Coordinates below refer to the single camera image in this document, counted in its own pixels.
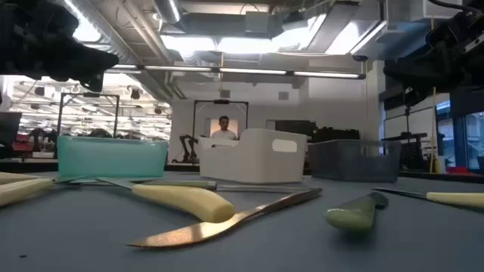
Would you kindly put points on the square wall vent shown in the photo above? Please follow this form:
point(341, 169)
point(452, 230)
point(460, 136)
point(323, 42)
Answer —
point(224, 94)
point(283, 95)

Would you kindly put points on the black light stand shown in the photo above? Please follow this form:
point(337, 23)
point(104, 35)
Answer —
point(407, 121)

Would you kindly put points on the blue-framed window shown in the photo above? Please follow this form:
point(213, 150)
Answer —
point(459, 140)

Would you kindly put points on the grey ceiling unit box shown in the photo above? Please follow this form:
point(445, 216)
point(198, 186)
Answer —
point(259, 24)

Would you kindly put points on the teal plastic bin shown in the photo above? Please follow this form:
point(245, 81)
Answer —
point(113, 158)

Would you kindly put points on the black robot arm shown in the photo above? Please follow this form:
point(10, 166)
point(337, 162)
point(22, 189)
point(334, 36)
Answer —
point(187, 145)

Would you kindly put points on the long ceiling light bar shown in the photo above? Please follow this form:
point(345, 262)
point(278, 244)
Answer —
point(246, 70)

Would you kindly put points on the black equipment row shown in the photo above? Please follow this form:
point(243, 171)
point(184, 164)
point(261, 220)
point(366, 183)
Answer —
point(336, 135)

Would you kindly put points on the black gantry frame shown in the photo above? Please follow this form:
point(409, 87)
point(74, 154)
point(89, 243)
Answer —
point(89, 94)
point(221, 101)

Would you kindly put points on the wooden utensil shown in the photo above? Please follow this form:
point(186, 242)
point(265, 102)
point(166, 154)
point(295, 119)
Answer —
point(196, 232)

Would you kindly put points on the person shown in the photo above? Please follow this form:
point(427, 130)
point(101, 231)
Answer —
point(224, 134)

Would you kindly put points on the black monitor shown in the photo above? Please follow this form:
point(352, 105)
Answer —
point(295, 126)
point(9, 128)

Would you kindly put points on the grey plastic bin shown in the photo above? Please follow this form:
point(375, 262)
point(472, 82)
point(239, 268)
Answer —
point(351, 162)

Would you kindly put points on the white plastic bin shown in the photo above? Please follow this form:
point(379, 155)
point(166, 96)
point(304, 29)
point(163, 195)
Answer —
point(246, 162)

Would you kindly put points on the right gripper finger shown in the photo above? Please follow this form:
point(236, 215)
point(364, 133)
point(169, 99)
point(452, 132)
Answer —
point(416, 97)
point(419, 75)

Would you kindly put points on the round silver ceiling duct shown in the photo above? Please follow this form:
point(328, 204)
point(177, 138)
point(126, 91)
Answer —
point(168, 9)

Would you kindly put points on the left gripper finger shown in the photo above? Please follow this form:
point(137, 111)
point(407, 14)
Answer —
point(96, 62)
point(92, 83)

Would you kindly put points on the grey-blue table mat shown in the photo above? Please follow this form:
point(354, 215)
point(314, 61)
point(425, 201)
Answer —
point(340, 249)

